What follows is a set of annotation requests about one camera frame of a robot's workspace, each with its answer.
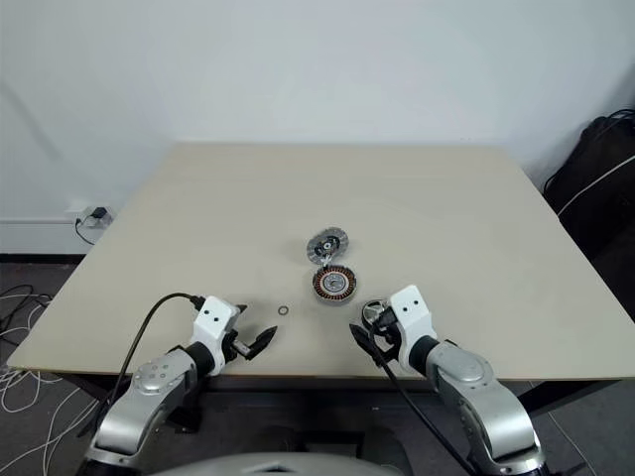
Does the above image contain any black table frame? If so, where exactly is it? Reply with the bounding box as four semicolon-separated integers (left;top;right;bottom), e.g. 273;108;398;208
63;369;635;432

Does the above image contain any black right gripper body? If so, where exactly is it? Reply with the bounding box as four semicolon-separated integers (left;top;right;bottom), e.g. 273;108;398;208
369;305;404;361

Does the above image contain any copper wound motor stator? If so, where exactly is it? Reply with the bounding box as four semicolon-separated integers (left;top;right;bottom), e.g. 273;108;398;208
312;265;359;306

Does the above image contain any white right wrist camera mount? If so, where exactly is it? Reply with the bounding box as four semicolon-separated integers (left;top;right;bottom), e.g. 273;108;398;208
388;285;439;374

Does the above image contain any white floor cable bundle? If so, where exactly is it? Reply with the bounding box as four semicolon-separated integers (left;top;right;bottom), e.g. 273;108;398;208
0;292;108;476

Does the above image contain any grey motor housing cover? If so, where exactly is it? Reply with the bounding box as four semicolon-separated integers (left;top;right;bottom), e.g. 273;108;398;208
306;225;350;265

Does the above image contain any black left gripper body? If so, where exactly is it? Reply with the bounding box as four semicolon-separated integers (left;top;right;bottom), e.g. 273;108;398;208
224;306;257;363

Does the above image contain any black bag with white strap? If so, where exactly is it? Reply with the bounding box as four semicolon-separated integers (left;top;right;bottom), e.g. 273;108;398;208
543;107;635;298

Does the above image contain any grey robot torso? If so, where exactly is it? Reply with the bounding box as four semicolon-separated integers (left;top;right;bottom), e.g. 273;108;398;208
163;434;413;476

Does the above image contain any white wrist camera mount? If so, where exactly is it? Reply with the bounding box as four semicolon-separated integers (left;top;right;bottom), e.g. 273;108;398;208
190;296;240;372
388;285;439;374

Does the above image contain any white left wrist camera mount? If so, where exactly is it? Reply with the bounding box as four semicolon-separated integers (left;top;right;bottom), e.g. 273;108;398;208
190;296;240;372

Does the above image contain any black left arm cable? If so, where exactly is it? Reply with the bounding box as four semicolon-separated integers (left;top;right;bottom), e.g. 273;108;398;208
101;292;205;432

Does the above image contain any black adapter cord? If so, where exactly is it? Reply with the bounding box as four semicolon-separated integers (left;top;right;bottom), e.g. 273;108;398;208
74;216;95;246

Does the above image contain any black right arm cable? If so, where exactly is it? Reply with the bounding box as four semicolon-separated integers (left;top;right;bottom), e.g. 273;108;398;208
374;319;475;476

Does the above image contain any white wall power socket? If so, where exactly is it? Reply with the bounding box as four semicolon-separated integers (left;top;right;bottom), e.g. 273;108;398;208
72;204;118;230

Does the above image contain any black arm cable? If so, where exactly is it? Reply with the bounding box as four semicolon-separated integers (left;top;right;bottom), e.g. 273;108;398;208
374;319;475;476
101;292;205;432

